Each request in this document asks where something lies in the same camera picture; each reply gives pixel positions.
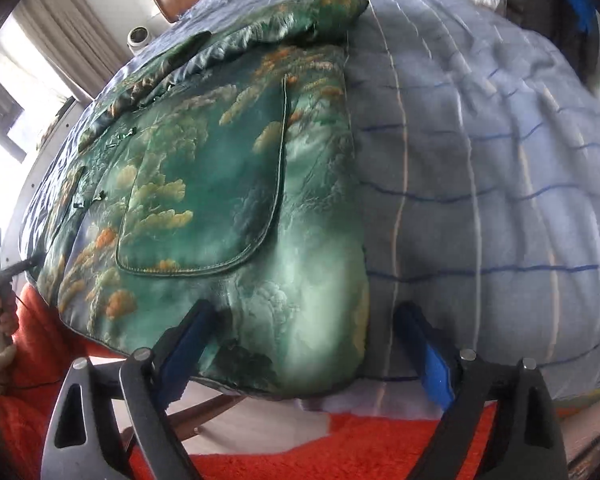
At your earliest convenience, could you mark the dark jacket on chair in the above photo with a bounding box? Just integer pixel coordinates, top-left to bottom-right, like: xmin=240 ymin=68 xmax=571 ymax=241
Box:
xmin=524 ymin=0 xmax=600 ymax=88

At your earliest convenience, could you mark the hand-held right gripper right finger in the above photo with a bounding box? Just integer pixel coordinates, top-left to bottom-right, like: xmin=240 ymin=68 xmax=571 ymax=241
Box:
xmin=396 ymin=301 xmax=572 ymax=480

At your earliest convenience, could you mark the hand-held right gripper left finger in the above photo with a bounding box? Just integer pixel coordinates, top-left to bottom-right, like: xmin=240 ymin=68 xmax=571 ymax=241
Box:
xmin=41 ymin=300 xmax=217 ymax=480

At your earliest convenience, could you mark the blue garment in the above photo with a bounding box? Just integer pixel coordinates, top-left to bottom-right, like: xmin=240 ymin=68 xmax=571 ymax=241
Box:
xmin=564 ymin=0 xmax=597 ymax=28

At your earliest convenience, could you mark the beige curtain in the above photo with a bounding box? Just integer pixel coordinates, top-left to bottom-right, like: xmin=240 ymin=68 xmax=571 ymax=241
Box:
xmin=14 ymin=0 xmax=112 ymax=107

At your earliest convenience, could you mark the small white fan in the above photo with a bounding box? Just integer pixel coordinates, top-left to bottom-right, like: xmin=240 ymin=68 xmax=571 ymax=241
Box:
xmin=126 ymin=26 xmax=157 ymax=54

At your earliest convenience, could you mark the white window seat cabinet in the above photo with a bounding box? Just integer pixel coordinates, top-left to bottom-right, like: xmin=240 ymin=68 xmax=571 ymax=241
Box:
xmin=26 ymin=97 xmax=98 ymax=187

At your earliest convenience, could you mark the green printed satin jacket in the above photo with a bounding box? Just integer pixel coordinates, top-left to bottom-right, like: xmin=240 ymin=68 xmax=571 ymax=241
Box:
xmin=27 ymin=0 xmax=372 ymax=395

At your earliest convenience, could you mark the dark framed window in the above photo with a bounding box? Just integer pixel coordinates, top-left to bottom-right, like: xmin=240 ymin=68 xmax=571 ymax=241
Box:
xmin=0 ymin=59 xmax=27 ymax=147

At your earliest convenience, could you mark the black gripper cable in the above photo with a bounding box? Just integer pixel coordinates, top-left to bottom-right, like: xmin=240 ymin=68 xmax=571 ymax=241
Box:
xmin=0 ymin=373 xmax=77 ymax=393

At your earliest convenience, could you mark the orange fleece robe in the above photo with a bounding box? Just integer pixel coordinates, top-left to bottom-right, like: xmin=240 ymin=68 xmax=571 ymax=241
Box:
xmin=0 ymin=284 xmax=498 ymax=480

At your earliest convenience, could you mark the blue checked quilt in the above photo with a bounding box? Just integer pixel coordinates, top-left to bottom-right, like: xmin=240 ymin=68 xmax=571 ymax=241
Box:
xmin=17 ymin=0 xmax=600 ymax=412

